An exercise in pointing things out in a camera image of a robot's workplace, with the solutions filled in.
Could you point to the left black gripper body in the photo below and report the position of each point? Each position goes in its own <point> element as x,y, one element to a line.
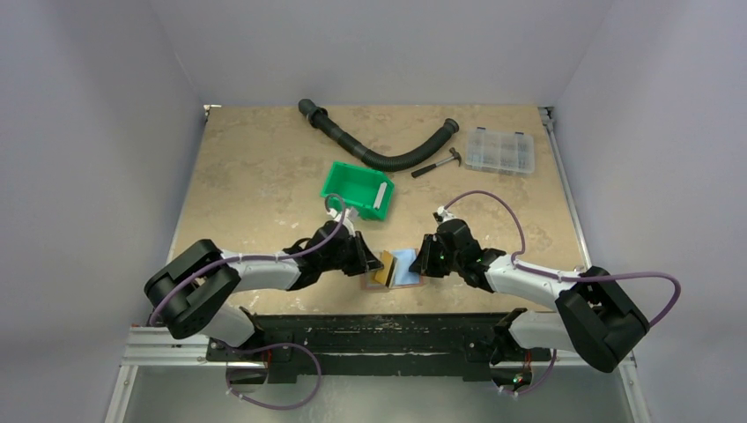
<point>350,259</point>

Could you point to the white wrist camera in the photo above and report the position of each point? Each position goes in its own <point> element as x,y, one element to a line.
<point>442,215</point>
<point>348,217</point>

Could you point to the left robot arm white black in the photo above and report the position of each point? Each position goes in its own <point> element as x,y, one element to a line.
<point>189,295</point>

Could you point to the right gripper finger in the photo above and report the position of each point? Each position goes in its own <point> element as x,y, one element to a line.
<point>439,264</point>
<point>421,263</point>

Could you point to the white card in bin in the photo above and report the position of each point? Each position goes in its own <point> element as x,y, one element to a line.
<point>381,192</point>

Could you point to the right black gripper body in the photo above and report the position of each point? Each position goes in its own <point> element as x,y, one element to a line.
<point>428,256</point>

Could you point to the small black-handled hammer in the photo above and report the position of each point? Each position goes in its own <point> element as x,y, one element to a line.
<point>454,156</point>

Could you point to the green plastic bin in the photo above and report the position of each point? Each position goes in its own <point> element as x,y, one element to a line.
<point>358,186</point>

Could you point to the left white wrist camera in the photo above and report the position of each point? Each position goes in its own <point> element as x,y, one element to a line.
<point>348,217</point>

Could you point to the clear plastic organizer box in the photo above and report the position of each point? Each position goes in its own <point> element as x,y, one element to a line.
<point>499,152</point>

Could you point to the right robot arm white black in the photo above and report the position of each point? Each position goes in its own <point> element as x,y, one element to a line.
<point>586,313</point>

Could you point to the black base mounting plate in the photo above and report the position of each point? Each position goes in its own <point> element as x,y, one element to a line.
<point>434,345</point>

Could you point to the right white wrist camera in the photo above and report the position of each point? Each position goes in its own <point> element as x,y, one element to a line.
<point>442,215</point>

